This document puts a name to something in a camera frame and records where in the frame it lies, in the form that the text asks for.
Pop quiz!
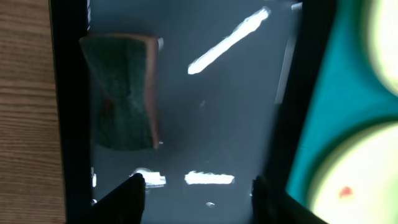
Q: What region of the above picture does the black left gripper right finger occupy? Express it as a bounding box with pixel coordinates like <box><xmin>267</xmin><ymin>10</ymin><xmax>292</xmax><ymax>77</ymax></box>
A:
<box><xmin>251</xmin><ymin>175</ymin><xmax>326</xmax><ymax>224</ymax></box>

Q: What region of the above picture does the yellow plate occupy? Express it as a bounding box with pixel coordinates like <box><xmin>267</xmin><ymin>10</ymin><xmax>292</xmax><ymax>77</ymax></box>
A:
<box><xmin>307</xmin><ymin>121</ymin><xmax>397</xmax><ymax>224</ymax></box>
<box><xmin>364</xmin><ymin>0</ymin><xmax>397</xmax><ymax>96</ymax></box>

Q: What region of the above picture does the black water tray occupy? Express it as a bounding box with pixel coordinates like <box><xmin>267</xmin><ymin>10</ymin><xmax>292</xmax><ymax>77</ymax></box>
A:
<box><xmin>49</xmin><ymin>1</ymin><xmax>336</xmax><ymax>223</ymax></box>

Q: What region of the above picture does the teal plastic tray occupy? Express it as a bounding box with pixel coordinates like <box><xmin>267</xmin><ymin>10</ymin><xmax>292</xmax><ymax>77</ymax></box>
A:
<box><xmin>287</xmin><ymin>1</ymin><xmax>397</xmax><ymax>205</ymax></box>

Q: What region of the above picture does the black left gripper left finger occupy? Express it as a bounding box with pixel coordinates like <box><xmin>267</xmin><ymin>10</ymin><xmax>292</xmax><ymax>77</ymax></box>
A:
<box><xmin>83</xmin><ymin>173</ymin><xmax>146</xmax><ymax>224</ymax></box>

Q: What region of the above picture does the green orange sponge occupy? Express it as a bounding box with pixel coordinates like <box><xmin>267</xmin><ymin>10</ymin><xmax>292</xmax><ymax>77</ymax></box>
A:
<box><xmin>80</xmin><ymin>34</ymin><xmax>160</xmax><ymax>151</ymax></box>

